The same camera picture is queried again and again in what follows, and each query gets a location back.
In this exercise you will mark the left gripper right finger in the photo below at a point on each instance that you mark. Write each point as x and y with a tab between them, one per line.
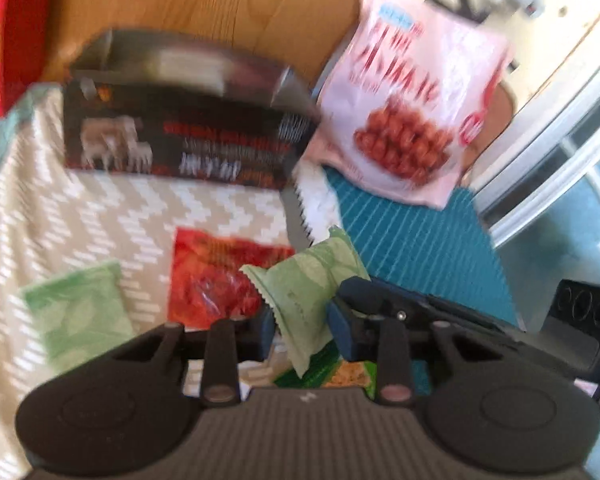
382	340

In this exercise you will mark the green cracker packet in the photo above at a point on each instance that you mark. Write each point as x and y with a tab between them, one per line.
329	370

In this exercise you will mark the large pink snack bag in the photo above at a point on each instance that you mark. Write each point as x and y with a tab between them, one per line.
406	98

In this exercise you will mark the light green leaf packet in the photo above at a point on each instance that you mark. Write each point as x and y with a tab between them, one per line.
299	288

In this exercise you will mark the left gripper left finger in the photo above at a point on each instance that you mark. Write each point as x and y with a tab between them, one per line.
229	343

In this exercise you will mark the black cardboard box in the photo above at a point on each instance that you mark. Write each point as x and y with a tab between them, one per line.
138	101

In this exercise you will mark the red snack packet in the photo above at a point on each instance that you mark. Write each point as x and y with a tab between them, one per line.
207	282

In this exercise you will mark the wooden headboard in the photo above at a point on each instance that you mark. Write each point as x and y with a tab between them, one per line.
301	33

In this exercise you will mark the brown cushion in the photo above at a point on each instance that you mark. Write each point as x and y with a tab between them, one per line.
500	114

